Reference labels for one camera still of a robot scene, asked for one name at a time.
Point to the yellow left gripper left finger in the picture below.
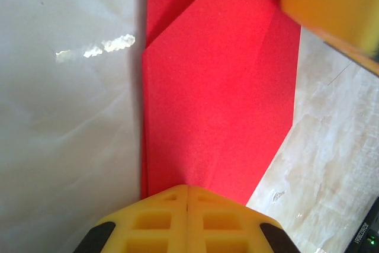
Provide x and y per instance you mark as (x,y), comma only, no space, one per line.
(148,235)

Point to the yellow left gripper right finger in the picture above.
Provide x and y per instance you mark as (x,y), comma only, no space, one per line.
(231,235)

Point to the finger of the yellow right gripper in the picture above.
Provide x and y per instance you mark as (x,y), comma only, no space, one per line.
(334,4)

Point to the red cloth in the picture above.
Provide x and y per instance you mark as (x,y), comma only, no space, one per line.
(213,102)

